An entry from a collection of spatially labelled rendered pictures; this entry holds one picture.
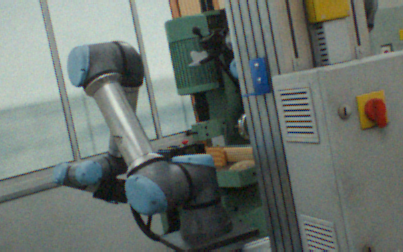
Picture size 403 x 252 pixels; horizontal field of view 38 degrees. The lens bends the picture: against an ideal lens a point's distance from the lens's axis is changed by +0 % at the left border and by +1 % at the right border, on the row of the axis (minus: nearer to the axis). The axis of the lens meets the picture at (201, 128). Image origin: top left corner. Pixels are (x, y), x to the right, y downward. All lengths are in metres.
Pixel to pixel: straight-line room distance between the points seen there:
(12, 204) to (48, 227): 0.25
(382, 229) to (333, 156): 0.19
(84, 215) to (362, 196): 2.60
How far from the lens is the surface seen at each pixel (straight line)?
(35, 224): 3.53
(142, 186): 1.54
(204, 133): 2.41
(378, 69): 1.26
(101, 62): 1.70
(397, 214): 1.31
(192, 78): 2.37
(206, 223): 1.65
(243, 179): 2.15
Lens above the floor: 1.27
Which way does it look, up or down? 5 degrees down
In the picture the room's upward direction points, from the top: 11 degrees counter-clockwise
